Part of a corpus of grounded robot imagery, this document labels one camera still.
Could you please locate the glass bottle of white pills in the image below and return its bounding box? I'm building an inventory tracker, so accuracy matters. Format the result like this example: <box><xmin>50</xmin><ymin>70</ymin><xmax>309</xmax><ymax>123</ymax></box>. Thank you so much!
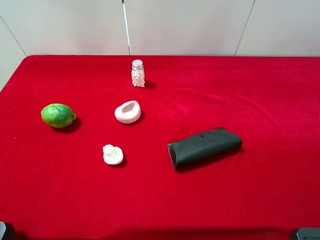
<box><xmin>131</xmin><ymin>59</ymin><xmax>145</xmax><ymax>88</ymax></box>

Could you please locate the white mushroom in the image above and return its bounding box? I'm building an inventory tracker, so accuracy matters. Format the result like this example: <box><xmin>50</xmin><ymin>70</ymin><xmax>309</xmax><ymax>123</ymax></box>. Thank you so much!
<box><xmin>102</xmin><ymin>144</ymin><xmax>124</xmax><ymax>165</ymax></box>

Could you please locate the black glasses pouch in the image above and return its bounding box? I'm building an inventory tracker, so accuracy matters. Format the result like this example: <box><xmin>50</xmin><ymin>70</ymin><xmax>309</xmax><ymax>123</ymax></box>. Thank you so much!
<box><xmin>167</xmin><ymin>127</ymin><xmax>243</xmax><ymax>171</ymax></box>

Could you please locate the green lime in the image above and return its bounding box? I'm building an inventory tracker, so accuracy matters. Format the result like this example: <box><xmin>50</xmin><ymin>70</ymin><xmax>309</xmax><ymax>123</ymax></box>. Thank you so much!
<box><xmin>40</xmin><ymin>103</ymin><xmax>77</xmax><ymax>128</ymax></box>

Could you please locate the red velvet tablecloth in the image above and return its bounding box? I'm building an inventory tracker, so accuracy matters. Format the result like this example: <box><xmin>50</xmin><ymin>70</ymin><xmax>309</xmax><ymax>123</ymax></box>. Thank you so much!
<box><xmin>0</xmin><ymin>55</ymin><xmax>320</xmax><ymax>240</ymax></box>

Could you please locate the black base corner right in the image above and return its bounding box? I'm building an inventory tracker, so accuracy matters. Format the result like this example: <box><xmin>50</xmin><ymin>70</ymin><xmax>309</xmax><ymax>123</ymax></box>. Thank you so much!
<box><xmin>289</xmin><ymin>227</ymin><xmax>320</xmax><ymax>240</ymax></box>

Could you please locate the black base corner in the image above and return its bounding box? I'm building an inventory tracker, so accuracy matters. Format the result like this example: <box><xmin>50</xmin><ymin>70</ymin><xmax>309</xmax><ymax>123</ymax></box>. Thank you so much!
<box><xmin>289</xmin><ymin>227</ymin><xmax>320</xmax><ymax>240</ymax></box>
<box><xmin>0</xmin><ymin>221</ymin><xmax>15</xmax><ymax>240</ymax></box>

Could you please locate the black base corner left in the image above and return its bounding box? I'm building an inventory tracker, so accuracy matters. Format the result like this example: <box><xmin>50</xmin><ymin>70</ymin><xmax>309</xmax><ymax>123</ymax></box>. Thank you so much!
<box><xmin>0</xmin><ymin>221</ymin><xmax>15</xmax><ymax>240</ymax></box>

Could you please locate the white wall pole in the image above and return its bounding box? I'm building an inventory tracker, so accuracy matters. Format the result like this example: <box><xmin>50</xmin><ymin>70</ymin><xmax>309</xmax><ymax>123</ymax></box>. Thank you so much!
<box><xmin>121</xmin><ymin>0</ymin><xmax>132</xmax><ymax>56</ymax></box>

